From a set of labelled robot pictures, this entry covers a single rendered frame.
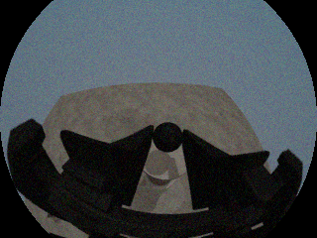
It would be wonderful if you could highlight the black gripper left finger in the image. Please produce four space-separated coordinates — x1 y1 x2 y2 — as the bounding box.
60 126 155 206

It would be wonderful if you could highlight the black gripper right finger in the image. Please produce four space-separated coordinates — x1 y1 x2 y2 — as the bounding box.
182 130 269 210

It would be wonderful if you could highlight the glass french press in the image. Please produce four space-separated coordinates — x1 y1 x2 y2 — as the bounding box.
143 122 187 189

